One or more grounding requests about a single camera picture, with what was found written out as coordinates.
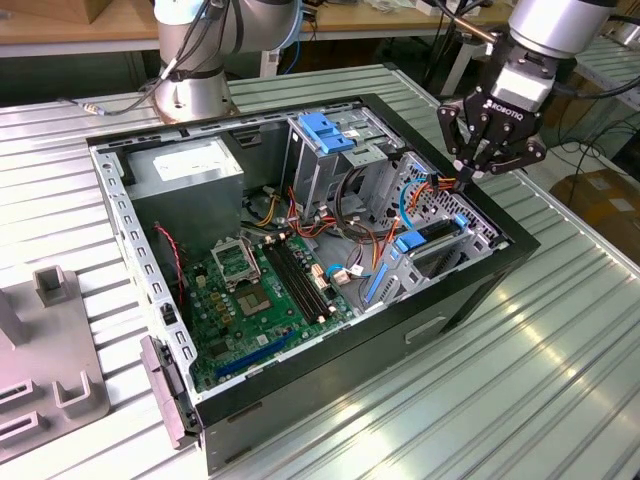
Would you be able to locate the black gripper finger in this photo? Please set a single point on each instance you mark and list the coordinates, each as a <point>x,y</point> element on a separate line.
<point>450,132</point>
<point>520,156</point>

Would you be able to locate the hard disk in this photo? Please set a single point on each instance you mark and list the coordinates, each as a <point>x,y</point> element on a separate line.
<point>411,241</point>

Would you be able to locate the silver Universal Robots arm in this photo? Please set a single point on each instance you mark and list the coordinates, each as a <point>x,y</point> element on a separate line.
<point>190,95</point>

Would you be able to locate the grey disk bay cage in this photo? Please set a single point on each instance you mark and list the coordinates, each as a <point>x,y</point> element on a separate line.
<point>440,207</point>

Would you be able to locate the black stand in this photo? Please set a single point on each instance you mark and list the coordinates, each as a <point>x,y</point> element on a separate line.
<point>435,60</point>

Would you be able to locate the cardboard box with label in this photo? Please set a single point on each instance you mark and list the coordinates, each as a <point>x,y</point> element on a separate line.
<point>600,200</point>

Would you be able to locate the blue plastic drive latch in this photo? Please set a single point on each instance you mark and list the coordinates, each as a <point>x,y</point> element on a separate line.
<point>325,132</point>

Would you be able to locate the metal slat side table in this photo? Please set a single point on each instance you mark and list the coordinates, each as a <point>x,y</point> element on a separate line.
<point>620,70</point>

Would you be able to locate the small white box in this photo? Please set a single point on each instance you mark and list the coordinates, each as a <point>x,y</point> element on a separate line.
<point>426,5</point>

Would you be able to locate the grey optical drive cage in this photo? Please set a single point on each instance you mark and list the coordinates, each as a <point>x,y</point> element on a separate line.
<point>310,170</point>

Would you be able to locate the silver metal object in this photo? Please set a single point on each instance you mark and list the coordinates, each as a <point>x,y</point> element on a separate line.
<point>629,34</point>

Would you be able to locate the beige board connector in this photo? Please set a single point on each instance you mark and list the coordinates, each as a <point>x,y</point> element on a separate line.
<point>320,281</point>

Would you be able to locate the black RAM slot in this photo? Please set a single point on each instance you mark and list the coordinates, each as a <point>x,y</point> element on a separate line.
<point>296,281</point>
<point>304,281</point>
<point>312,281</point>
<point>288,281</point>

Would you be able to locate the black open PC case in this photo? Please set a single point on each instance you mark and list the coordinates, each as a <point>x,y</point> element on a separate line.
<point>350,362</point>

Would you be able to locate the CPU socket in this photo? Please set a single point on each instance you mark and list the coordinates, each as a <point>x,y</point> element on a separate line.
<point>255,304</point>

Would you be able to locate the grey power supply unit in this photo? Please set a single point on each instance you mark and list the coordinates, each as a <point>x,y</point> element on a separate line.
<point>187,200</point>

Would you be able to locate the green motherboard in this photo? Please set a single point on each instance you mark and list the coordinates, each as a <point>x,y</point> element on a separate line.
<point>242,337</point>

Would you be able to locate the blue expansion slot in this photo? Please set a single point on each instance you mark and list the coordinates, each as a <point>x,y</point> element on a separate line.
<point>252,359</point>

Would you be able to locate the black case fan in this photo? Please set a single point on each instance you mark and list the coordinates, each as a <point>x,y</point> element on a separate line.
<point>164,272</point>

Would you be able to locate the grey plastic case panel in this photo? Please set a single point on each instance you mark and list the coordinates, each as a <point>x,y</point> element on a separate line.
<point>165,382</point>

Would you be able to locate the grey parts rack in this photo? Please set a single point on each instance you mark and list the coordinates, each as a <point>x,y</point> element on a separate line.
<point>50,350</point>

